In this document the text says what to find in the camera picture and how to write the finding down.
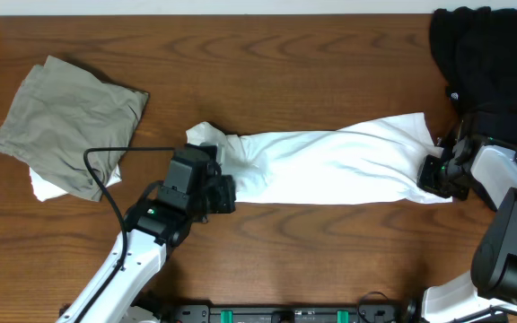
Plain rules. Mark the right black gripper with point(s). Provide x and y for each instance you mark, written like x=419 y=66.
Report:
x=426 y=180

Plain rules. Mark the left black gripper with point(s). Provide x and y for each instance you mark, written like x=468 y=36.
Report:
x=225 y=187

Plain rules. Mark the white printed t-shirt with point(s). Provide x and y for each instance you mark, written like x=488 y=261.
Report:
x=370 y=162

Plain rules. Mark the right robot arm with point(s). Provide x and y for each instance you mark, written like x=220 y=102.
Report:
x=488 y=291

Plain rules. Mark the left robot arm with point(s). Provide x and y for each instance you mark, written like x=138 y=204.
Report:
x=155 y=225

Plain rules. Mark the black garment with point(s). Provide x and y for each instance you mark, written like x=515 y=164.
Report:
x=476 y=51

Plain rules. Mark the folded white garment underneath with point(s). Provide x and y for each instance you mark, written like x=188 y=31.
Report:
x=44 y=190

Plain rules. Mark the folded olive green garment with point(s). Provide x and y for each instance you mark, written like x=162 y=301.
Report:
x=70 y=127

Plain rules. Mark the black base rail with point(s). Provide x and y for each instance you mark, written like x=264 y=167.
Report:
x=285 y=315

